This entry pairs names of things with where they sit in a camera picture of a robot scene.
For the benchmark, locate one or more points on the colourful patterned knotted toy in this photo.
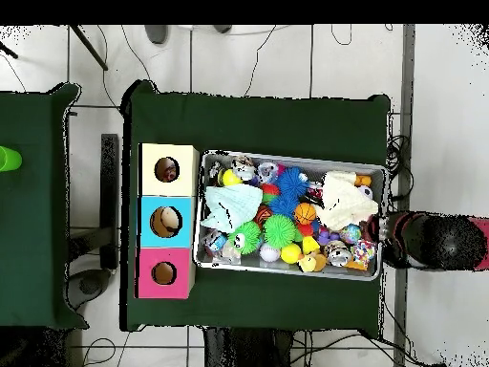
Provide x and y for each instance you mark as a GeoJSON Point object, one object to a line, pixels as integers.
{"type": "Point", "coordinates": [362, 254]}

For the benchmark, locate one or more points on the crushed colourful drink can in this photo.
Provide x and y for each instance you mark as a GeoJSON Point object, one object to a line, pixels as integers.
{"type": "Point", "coordinates": [170, 172]}

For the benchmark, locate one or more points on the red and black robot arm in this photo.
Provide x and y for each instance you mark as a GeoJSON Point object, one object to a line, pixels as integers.
{"type": "Point", "coordinates": [443, 243]}

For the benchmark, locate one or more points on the clear mesh bin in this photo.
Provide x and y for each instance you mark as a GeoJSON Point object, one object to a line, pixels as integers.
{"type": "Point", "coordinates": [229, 264]}

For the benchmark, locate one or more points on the wooden box with three holes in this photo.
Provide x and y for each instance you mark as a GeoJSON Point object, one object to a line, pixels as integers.
{"type": "Point", "coordinates": [183, 229]}

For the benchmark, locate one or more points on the small black white soccer ball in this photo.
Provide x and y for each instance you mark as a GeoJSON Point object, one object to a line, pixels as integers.
{"type": "Point", "coordinates": [367, 193]}

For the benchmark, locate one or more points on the cream muslin cloth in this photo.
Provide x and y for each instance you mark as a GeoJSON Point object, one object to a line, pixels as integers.
{"type": "Point", "coordinates": [344, 200]}

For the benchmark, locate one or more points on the small orange basketball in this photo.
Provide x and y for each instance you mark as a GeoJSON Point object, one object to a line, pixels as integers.
{"type": "Point", "coordinates": [306, 213]}

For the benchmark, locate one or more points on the blue spiky rubber ball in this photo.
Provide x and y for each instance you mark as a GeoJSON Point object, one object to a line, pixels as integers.
{"type": "Point", "coordinates": [284, 205]}

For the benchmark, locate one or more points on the green spiky rubber ball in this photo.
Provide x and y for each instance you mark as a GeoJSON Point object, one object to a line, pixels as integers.
{"type": "Point", "coordinates": [280, 231]}

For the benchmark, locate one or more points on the blue furry monster toy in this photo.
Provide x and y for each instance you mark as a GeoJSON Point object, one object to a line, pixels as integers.
{"type": "Point", "coordinates": [292, 182]}

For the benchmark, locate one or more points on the orange tiger striped ball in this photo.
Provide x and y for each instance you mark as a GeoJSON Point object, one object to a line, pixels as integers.
{"type": "Point", "coordinates": [264, 215]}

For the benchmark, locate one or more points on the green furry monster toy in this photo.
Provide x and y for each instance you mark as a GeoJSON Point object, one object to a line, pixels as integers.
{"type": "Point", "coordinates": [246, 237]}

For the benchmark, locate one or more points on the mint green muslin cloth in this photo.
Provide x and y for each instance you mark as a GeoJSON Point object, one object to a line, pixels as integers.
{"type": "Point", "coordinates": [233, 206]}

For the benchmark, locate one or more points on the grey vertical beam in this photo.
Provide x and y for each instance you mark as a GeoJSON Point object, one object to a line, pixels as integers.
{"type": "Point", "coordinates": [409, 76]}

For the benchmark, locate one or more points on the dark green table cloth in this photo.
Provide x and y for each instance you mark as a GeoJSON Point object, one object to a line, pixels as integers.
{"type": "Point", "coordinates": [30, 229]}
{"type": "Point", "coordinates": [252, 122]}

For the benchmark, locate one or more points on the person's foot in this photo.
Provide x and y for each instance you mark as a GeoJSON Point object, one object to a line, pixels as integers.
{"type": "Point", "coordinates": [156, 33]}
{"type": "Point", "coordinates": [221, 28]}

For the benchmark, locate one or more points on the black upright panel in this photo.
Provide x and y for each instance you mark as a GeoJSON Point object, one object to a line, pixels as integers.
{"type": "Point", "coordinates": [111, 199]}

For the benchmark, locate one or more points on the grey round base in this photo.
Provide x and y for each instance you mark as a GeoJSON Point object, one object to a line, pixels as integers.
{"type": "Point", "coordinates": [88, 289]}

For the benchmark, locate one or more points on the thin black rod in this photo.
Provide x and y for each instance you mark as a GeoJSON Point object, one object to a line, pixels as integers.
{"type": "Point", "coordinates": [88, 46]}

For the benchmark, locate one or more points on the bright green cup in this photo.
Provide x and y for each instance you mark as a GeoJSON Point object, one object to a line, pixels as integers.
{"type": "Point", "coordinates": [9, 159]}

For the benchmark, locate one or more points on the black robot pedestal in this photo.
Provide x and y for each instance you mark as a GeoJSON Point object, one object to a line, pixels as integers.
{"type": "Point", "coordinates": [252, 352]}

